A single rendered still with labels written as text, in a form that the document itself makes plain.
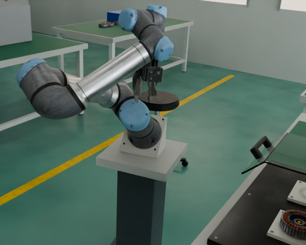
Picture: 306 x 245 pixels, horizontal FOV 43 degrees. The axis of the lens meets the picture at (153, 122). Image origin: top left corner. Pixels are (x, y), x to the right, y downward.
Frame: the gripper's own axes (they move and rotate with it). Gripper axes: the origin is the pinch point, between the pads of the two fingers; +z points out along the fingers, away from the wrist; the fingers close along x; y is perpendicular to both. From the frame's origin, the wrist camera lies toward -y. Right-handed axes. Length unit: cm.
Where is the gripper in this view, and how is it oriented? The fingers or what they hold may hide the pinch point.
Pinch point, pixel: (143, 98)
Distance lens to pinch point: 153.7
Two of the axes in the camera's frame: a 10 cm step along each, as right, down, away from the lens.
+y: 3.7, 3.3, -8.7
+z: -1.4, 9.4, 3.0
